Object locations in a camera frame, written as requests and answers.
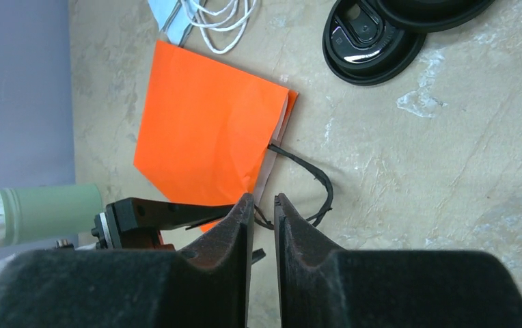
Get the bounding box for light blue paper bag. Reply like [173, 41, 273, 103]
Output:
[146, 0, 260, 55]

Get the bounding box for orange paper bag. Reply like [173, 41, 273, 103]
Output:
[133, 40, 335, 234]

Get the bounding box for green straw holder cup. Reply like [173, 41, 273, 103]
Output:
[0, 184, 103, 246]

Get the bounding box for black cup lid middle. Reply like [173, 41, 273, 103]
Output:
[374, 0, 494, 33]

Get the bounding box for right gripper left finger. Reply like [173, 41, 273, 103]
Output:
[0, 193, 254, 327]

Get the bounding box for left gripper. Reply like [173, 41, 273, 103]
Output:
[91, 197, 234, 251]

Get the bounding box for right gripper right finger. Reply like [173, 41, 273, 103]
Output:
[274, 194, 522, 327]

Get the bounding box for black cup lid front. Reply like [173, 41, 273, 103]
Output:
[322, 0, 427, 86]

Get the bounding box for black cup lid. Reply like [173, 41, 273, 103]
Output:
[322, 0, 427, 86]
[374, 0, 494, 33]

